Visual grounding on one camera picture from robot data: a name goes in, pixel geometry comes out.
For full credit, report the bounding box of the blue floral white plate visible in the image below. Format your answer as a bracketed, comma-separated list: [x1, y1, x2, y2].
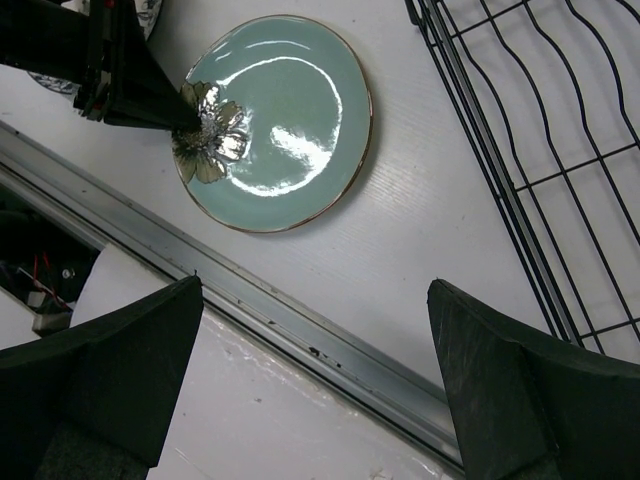
[28, 0, 163, 98]

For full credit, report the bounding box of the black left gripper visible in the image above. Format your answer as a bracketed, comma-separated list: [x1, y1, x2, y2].
[1, 1, 200, 131]

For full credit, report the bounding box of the light teal flower plate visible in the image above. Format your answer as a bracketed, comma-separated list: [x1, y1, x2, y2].
[172, 15, 373, 233]

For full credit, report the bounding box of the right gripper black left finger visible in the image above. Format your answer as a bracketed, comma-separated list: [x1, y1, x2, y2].
[1, 276, 203, 479]

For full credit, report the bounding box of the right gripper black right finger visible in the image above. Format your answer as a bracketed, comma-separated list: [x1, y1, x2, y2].
[427, 280, 639, 479]

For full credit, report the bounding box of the aluminium table rail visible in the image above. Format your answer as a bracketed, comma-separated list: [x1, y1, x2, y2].
[1, 124, 464, 478]

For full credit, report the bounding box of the white foil cover panel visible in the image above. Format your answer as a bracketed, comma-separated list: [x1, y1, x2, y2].
[69, 244, 171, 329]

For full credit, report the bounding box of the black wire dish rack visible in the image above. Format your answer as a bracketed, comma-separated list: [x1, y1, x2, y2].
[406, 1, 639, 363]

